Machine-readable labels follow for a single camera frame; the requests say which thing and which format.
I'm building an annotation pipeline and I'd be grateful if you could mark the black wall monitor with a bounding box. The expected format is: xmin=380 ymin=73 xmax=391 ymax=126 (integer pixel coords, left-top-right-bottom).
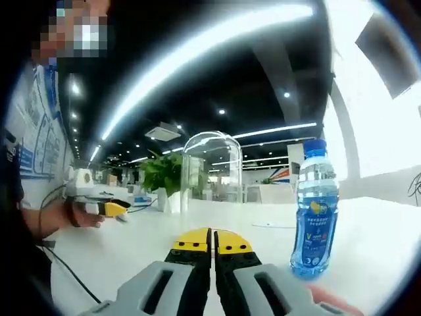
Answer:
xmin=355 ymin=11 xmax=414 ymax=99

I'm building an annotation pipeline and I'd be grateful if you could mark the person's dark clothed torso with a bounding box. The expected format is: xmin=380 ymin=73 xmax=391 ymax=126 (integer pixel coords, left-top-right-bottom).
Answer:
xmin=0 ymin=124 xmax=55 ymax=316

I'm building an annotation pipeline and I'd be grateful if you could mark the person's right hand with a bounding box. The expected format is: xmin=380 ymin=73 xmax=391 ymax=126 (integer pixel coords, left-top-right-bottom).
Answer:
xmin=307 ymin=283 xmax=364 ymax=316

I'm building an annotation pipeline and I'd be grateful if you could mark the blue white table device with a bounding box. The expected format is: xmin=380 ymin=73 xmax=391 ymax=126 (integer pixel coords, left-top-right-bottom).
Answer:
xmin=132 ymin=193 xmax=153 ymax=207

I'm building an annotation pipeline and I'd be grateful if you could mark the person's left hand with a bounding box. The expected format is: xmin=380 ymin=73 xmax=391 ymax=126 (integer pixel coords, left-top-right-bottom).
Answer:
xmin=64 ymin=196 xmax=103 ymax=230

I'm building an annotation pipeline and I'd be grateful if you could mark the ceiling air vent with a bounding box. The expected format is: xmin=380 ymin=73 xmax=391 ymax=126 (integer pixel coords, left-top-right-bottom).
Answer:
xmin=144 ymin=120 xmax=182 ymax=141

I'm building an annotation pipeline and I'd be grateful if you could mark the green plant in white pot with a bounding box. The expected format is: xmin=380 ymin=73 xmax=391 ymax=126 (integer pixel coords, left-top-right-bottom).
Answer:
xmin=138 ymin=153 xmax=211 ymax=214

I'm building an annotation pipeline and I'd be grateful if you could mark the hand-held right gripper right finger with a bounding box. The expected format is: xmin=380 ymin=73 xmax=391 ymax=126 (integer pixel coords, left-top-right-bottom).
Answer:
xmin=213 ymin=229 xmax=318 ymax=316

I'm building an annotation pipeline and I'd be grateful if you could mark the white blue wall info board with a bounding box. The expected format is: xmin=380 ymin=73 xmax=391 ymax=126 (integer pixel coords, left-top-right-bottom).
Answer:
xmin=5 ymin=62 xmax=75 ymax=181

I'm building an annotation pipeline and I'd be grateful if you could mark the blue drink bottle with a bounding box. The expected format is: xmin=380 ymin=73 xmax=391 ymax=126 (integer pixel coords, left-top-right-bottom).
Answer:
xmin=289 ymin=138 xmax=340 ymax=281

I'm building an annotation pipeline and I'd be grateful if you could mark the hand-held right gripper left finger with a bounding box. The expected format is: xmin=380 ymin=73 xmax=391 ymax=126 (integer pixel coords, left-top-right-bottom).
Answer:
xmin=114 ymin=226 xmax=214 ymax=316

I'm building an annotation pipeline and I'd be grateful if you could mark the white chest-worn device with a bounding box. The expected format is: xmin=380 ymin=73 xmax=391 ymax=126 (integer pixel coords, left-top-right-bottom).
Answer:
xmin=2 ymin=128 xmax=18 ymax=155

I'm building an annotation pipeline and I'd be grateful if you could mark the clear glass dome cover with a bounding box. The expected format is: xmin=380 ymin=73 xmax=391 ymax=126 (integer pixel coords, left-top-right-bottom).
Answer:
xmin=182 ymin=130 xmax=244 ymax=213

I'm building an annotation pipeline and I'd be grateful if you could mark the black cable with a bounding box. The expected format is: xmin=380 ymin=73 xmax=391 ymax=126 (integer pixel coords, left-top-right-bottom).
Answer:
xmin=35 ymin=183 xmax=103 ymax=304

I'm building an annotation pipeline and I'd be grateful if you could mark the long ceiling light strip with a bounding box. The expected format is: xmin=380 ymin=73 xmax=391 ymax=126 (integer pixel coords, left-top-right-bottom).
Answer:
xmin=100 ymin=3 xmax=315 ymax=142
xmin=232 ymin=122 xmax=318 ymax=140

